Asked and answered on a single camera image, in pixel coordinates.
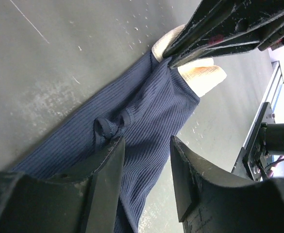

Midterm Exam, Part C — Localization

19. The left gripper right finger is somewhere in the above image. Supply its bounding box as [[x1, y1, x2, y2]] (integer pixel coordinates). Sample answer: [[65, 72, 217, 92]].
[[170, 136, 284, 233]]

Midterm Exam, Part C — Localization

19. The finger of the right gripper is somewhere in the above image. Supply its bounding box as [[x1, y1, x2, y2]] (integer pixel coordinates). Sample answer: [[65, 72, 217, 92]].
[[164, 0, 261, 57]]

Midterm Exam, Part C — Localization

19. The navy underwear with cream waistband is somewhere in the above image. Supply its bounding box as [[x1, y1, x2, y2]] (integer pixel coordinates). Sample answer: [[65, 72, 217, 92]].
[[13, 25, 227, 233]]

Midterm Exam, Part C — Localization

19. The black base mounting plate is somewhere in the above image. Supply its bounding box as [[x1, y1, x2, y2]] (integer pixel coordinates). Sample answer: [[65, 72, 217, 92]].
[[231, 102, 275, 182]]

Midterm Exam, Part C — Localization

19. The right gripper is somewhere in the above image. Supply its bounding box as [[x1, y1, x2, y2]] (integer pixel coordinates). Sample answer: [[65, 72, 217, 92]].
[[169, 16, 284, 68]]

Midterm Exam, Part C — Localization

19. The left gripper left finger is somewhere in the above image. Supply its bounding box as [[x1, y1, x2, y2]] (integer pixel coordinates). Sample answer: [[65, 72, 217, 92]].
[[0, 137, 125, 233]]

